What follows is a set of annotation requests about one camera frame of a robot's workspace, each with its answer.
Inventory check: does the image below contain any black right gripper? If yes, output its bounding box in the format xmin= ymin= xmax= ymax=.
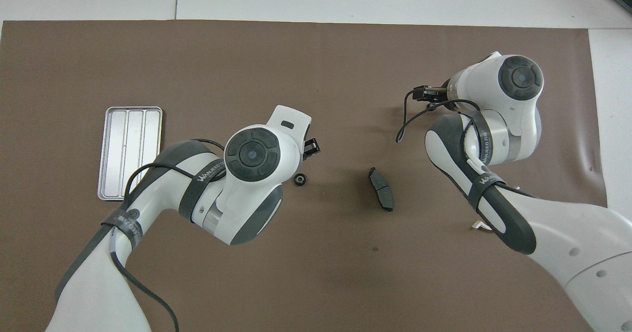
xmin=412 ymin=85 xmax=451 ymax=107

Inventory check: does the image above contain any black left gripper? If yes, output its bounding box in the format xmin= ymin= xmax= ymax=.
xmin=301 ymin=138 xmax=322 ymax=161

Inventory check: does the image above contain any silver metal tray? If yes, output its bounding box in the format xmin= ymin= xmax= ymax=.
xmin=97 ymin=106 xmax=163 ymax=202

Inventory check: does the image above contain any dark grey brake pad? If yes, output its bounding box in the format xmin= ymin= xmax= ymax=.
xmin=368 ymin=167 xmax=395 ymax=212

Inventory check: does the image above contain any brown paper mat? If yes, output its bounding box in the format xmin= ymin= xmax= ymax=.
xmin=0 ymin=20 xmax=622 ymax=332

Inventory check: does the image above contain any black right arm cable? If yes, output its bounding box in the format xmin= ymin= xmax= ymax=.
xmin=396 ymin=90 xmax=482 ymax=142

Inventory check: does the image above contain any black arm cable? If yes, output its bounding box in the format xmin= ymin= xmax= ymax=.
xmin=396 ymin=90 xmax=482 ymax=142
xmin=110 ymin=138 xmax=228 ymax=332

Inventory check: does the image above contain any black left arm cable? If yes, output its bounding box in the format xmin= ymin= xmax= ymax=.
xmin=110 ymin=138 xmax=228 ymax=332

